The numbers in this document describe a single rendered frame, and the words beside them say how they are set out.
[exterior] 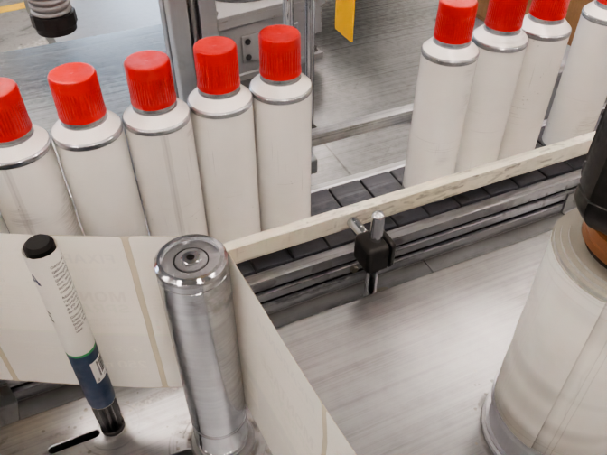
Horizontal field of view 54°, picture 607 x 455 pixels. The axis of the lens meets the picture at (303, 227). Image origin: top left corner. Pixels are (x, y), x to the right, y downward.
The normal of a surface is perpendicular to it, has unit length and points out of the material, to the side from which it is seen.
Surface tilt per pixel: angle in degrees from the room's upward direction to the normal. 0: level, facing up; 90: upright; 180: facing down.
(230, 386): 90
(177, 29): 90
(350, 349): 0
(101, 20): 0
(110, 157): 90
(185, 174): 90
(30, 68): 0
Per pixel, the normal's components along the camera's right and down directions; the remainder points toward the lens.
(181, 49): 0.41, 0.61
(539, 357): -0.90, 0.26
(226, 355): 0.77, 0.43
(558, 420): -0.54, 0.55
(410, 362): 0.00, -0.74
